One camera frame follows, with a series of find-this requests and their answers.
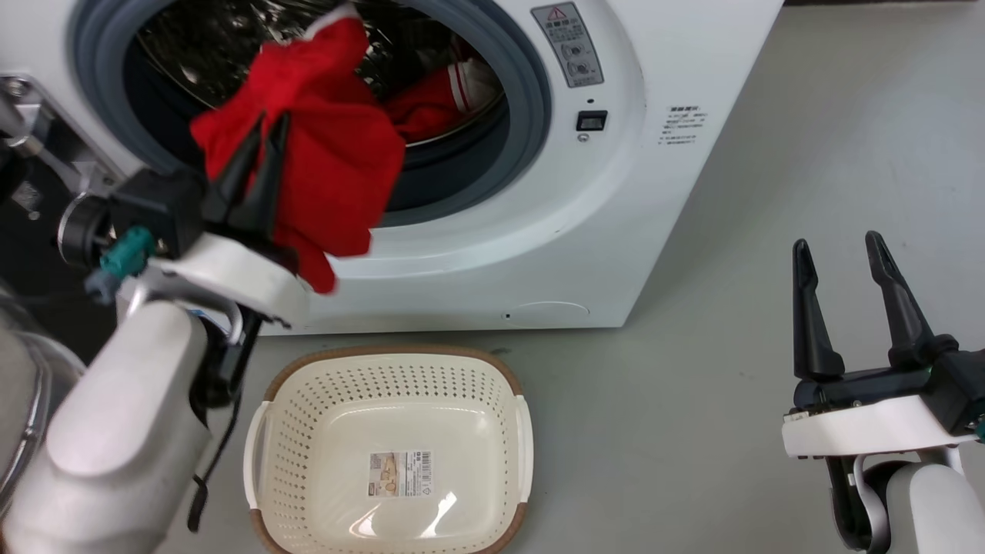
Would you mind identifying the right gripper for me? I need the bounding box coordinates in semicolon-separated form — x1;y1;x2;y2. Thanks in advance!
782;230;985;461

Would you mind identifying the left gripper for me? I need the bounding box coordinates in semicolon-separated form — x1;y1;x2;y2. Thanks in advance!
58;112;312;330

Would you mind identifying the steel washing machine drum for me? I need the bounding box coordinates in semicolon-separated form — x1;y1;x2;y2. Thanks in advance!
135;0;506;147

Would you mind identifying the cream perforated laundry basket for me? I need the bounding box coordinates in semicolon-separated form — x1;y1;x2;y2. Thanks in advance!
244;345;534;554

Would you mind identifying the white front-load washing machine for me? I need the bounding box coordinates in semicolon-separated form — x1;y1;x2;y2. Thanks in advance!
0;0;786;336

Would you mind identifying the red and white garment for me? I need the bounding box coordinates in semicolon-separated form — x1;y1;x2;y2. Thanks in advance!
382;37;506;145

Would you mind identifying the small printed text label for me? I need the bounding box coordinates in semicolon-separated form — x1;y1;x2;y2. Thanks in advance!
659;105;708;147

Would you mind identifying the grey rubber door gasket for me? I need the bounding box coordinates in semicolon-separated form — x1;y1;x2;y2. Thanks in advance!
68;0;553;229

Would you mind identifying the round filter cover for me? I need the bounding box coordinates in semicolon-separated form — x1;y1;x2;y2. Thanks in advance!
508;301;591;329

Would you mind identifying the paper label sticker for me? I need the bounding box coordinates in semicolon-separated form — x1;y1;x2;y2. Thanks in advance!
368;450;434;499

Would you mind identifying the grey warning sticker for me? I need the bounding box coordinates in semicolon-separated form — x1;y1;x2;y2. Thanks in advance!
531;2;605;88

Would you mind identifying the teal cable connector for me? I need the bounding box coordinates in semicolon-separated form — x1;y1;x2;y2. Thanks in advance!
85;226;157;305

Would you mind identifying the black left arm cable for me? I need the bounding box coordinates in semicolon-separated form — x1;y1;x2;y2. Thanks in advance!
187;305;264;533

